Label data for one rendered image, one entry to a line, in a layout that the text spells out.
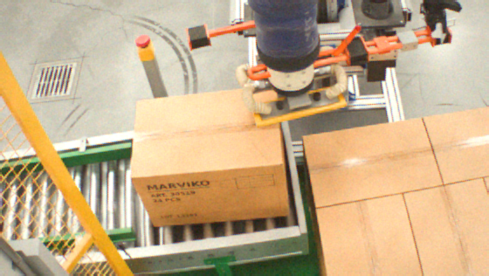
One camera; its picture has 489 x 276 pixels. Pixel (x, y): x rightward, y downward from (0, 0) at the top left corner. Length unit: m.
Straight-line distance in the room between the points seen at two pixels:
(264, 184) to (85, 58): 2.26
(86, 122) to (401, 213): 2.15
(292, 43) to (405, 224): 1.04
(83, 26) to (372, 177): 2.65
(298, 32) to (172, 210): 1.02
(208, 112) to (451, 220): 1.15
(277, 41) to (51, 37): 2.90
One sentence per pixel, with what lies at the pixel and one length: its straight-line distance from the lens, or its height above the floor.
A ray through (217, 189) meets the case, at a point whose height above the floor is 0.82.
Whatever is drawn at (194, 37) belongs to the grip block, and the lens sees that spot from 2.46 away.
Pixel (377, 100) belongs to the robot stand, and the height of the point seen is 0.23.
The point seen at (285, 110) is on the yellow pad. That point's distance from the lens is 2.33.
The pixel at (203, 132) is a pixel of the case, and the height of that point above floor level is 0.95.
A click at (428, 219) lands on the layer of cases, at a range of 2.79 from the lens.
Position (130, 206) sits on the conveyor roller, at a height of 0.55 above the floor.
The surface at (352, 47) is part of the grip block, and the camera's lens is 2.36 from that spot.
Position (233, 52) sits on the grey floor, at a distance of 4.18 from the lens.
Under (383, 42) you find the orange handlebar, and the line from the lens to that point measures 2.40.
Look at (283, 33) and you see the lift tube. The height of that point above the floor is 1.51.
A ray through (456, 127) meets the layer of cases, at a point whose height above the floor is 0.54.
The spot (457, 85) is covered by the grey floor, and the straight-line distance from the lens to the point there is 4.00.
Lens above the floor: 2.96
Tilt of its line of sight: 53 degrees down
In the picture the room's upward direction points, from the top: 11 degrees counter-clockwise
